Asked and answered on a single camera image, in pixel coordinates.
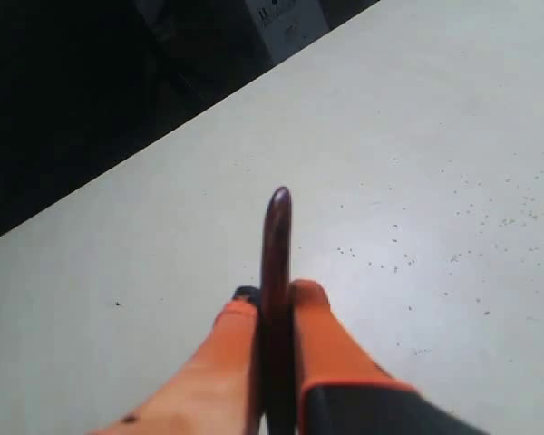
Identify dark brown wooden spoon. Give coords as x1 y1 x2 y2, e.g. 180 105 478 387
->
260 187 296 434

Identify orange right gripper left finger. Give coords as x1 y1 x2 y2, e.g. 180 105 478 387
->
94 286 261 434

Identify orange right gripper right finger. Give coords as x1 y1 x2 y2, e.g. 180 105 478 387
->
291 280 480 434

